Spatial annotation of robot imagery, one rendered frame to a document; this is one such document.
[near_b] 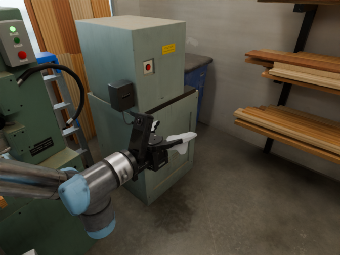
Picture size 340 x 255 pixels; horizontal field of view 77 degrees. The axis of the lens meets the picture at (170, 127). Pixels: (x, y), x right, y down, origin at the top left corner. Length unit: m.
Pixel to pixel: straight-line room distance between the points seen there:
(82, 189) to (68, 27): 2.31
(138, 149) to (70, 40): 2.23
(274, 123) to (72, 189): 1.79
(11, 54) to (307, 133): 1.93
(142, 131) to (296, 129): 1.62
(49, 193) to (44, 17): 2.11
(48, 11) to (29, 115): 1.51
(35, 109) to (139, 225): 1.17
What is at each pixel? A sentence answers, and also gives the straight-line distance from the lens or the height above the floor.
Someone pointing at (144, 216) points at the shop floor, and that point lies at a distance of 1.93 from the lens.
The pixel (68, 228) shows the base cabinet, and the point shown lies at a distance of 1.58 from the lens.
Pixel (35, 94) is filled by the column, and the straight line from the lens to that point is 1.21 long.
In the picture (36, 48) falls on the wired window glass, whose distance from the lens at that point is 2.77.
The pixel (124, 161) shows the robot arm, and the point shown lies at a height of 1.25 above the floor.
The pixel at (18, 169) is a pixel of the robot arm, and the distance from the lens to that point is 0.56.
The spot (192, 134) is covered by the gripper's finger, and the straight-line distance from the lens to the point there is 0.59.
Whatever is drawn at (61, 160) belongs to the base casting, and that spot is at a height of 0.80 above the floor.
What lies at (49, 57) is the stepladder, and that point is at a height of 1.14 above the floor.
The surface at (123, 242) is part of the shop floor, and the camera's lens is 1.84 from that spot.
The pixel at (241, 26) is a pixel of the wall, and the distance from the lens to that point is 2.44.
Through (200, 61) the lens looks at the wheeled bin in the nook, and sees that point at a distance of 2.33.
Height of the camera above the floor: 1.58
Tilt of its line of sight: 33 degrees down
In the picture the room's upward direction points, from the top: straight up
